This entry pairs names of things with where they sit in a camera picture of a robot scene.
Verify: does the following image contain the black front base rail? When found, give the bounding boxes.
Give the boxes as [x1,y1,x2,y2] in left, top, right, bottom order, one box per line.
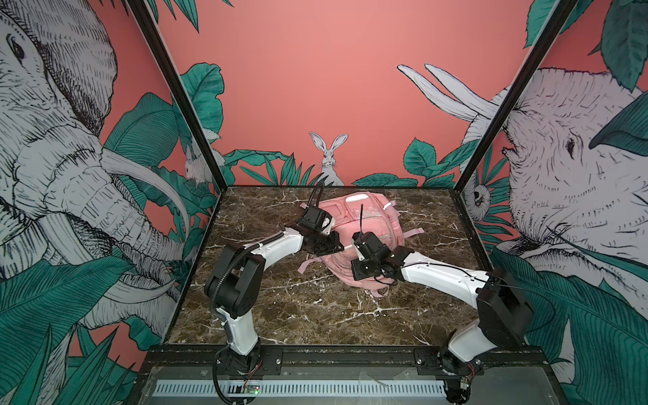
[140,344,548,379]

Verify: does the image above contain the black right corner frame post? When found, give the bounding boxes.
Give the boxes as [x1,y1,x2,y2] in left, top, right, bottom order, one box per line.
[453,0,577,194]

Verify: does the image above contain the black corner frame post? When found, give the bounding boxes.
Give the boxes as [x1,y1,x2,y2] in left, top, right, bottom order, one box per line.
[453,0,577,194]
[127,0,228,193]

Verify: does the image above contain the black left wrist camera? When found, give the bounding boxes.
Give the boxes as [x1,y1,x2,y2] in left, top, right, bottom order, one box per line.
[297,205,335,235]

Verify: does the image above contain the black left corner frame post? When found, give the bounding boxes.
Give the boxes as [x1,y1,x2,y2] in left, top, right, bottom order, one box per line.
[127,0,228,193]

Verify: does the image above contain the white perforated vent strip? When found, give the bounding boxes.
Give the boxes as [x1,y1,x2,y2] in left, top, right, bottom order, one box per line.
[153,380,446,398]

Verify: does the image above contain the pink student backpack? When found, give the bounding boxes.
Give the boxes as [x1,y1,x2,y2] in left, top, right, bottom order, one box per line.
[297,191,425,298]

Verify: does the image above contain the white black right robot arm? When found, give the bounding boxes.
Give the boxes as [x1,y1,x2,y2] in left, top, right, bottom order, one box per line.
[352,246,533,363]

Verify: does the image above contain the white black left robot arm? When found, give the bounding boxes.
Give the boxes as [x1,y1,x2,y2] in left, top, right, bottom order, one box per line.
[204,226,344,356]

